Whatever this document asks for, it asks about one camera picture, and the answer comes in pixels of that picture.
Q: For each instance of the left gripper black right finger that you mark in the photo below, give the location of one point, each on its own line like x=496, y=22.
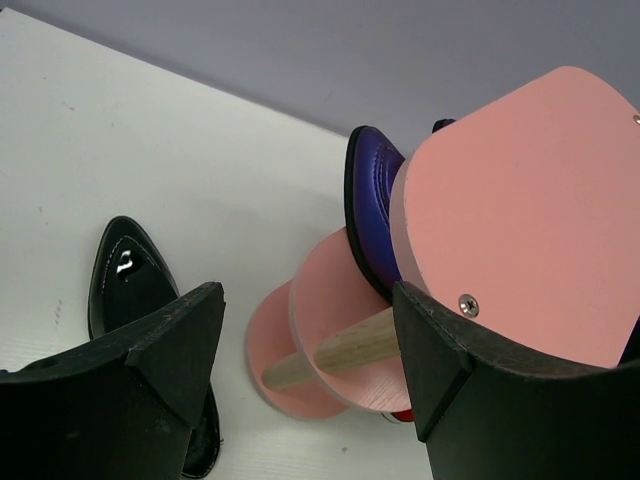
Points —
x=486, y=407

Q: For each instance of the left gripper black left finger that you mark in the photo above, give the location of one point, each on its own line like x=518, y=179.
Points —
x=122, y=406

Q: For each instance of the red sneaker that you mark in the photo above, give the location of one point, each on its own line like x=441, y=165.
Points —
x=405, y=416

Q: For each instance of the black loafer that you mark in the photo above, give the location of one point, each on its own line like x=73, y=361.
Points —
x=130, y=279

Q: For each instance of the purple loafer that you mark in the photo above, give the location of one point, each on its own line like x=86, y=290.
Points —
x=371, y=165
x=440, y=124

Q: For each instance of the pink three-tier shoe shelf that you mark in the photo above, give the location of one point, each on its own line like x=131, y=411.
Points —
x=522, y=217

